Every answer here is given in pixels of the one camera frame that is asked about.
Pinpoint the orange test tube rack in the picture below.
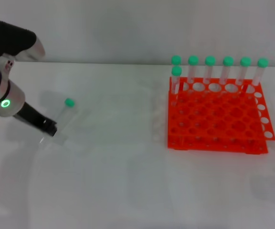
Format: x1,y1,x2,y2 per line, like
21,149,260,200
167,76,275,155

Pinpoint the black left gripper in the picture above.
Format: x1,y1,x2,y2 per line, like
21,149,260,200
14,102,57,137

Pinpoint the clear test tube green cap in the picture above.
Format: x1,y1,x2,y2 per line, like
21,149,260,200
235,56,252,86
171,66,183,106
171,55,182,68
220,56,234,85
187,55,199,83
39,98,76,146
251,58,269,86
203,55,216,84

